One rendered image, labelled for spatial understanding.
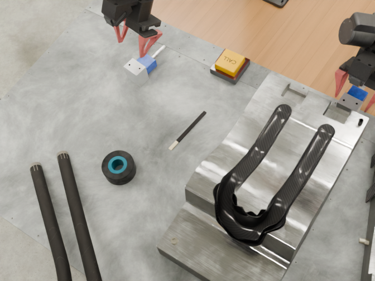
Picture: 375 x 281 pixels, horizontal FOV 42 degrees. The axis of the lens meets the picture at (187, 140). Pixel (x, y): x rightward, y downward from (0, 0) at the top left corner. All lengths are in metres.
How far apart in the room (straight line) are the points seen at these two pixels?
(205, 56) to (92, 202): 0.51
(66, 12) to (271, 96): 1.74
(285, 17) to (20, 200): 0.88
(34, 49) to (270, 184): 1.81
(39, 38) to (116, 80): 1.34
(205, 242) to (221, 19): 0.68
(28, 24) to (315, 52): 1.75
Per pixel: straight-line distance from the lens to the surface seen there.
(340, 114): 1.22
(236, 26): 1.45
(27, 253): 2.13
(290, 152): 1.13
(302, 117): 1.17
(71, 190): 1.18
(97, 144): 1.29
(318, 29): 1.45
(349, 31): 1.13
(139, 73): 1.31
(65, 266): 1.11
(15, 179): 1.32
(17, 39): 2.73
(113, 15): 1.14
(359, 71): 1.12
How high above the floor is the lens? 1.89
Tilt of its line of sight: 61 degrees down
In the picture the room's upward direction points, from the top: 12 degrees counter-clockwise
